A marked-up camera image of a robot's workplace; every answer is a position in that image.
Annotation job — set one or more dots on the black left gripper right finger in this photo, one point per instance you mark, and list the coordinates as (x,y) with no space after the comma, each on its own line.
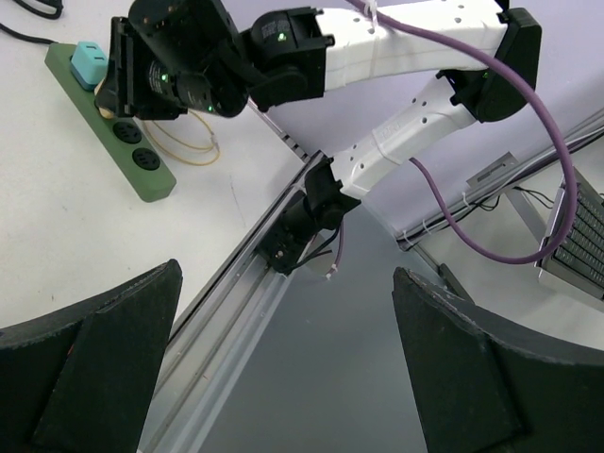
(482,383)

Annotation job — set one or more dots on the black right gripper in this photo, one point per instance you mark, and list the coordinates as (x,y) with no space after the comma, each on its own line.
(168,57)

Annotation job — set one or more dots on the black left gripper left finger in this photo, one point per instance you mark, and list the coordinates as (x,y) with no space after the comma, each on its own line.
(81,379)

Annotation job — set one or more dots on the teal dual usb charger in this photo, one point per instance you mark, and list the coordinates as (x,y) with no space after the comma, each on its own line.
(88,64)

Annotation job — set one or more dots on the yellow charger plug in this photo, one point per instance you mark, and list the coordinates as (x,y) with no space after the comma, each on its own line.
(105,113)

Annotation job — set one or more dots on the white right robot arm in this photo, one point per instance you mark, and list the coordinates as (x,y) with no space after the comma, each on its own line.
(441,66)

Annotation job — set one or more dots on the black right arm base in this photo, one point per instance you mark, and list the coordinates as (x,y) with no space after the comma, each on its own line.
(284,243)

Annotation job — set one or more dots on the green power strip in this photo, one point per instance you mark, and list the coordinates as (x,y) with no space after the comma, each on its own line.
(125,143)

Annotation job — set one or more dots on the silver metal box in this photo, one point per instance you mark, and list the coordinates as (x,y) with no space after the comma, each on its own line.
(575,268)

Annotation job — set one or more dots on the aluminium table rail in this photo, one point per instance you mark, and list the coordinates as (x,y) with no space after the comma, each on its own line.
(216,335)

